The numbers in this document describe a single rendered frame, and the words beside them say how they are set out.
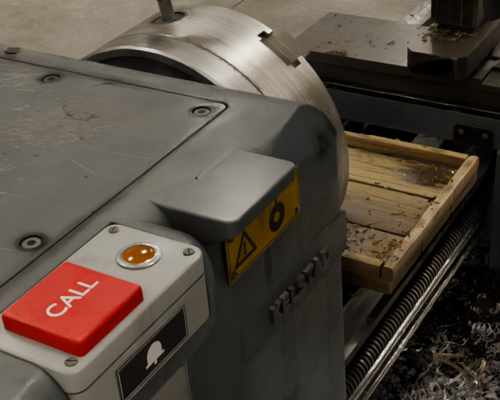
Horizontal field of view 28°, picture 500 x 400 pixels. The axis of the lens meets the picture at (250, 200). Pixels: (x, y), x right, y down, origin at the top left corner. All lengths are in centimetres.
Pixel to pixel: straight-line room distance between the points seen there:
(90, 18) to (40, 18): 24
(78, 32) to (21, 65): 355
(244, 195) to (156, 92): 19
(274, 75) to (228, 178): 30
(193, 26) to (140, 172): 32
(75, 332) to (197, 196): 17
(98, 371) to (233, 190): 19
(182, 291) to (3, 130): 26
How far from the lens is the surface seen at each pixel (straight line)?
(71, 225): 68
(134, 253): 63
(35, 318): 58
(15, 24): 469
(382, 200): 137
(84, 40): 439
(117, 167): 74
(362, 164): 146
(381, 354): 133
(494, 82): 152
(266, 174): 71
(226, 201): 68
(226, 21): 104
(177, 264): 62
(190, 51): 98
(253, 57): 100
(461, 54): 147
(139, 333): 60
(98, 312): 58
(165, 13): 105
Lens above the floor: 161
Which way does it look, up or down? 32 degrees down
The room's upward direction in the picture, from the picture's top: 5 degrees counter-clockwise
